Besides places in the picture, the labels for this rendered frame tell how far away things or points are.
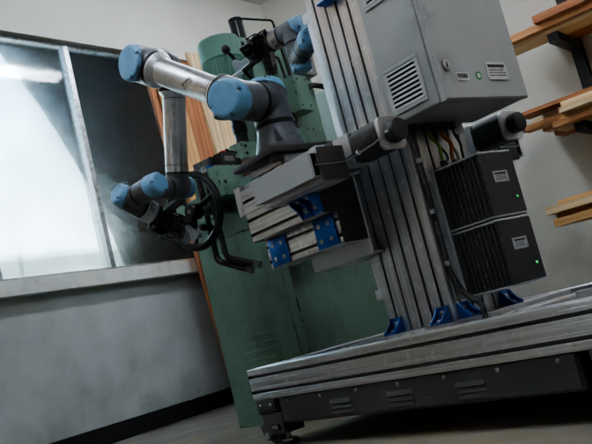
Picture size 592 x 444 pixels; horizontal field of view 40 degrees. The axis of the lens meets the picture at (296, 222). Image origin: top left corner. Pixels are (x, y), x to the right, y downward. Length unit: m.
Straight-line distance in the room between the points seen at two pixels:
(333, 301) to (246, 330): 0.34
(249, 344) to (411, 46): 1.39
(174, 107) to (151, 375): 2.05
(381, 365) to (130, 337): 2.55
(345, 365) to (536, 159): 3.17
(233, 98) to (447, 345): 0.94
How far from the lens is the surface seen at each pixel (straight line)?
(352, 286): 3.13
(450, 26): 2.18
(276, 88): 2.42
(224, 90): 2.31
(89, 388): 4.15
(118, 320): 4.33
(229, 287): 3.10
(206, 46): 3.29
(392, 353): 1.93
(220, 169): 2.99
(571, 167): 4.98
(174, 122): 2.68
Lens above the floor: 0.30
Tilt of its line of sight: 8 degrees up
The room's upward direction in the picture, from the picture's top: 14 degrees counter-clockwise
